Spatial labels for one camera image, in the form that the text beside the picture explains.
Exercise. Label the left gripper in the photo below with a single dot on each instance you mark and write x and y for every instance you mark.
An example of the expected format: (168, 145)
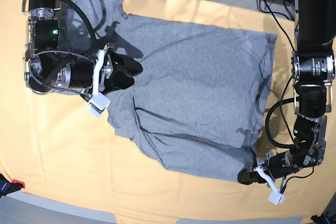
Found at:
(275, 165)

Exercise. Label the black clamp right corner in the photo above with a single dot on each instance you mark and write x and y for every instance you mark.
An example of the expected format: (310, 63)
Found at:
(322, 219)

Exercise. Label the grey t-shirt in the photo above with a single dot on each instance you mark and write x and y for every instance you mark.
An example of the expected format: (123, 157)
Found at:
(198, 106)

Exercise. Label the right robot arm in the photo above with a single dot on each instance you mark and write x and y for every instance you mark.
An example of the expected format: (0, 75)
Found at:
(43, 58)

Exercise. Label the red and black clamp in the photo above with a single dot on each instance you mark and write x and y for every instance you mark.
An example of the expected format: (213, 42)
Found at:
(7, 187)

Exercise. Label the yellow table cloth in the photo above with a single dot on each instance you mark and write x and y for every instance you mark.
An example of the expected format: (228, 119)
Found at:
(62, 152)

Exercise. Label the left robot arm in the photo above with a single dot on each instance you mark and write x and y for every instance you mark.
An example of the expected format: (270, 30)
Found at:
(313, 71)

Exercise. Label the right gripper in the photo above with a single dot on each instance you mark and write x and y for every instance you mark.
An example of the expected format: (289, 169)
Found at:
(82, 76)

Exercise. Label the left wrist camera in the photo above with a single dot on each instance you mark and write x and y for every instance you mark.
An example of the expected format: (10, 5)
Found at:
(276, 198)

